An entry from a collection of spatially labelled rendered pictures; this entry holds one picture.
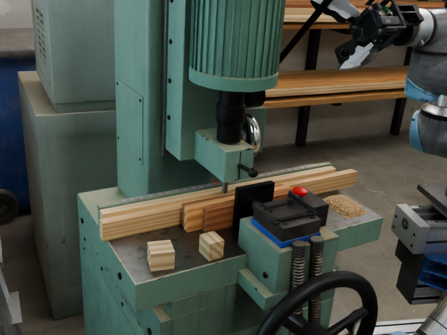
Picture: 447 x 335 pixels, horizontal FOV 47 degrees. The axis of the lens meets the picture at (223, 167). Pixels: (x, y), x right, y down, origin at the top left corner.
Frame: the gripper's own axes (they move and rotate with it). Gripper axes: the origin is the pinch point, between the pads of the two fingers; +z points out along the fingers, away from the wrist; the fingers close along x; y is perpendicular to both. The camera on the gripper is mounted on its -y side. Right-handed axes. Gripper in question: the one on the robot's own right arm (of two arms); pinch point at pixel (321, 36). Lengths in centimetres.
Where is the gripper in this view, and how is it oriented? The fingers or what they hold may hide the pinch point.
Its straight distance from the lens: 99.8
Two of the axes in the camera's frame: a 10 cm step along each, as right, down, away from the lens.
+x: 3.0, 9.2, -2.7
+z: -8.7, 1.4, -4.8
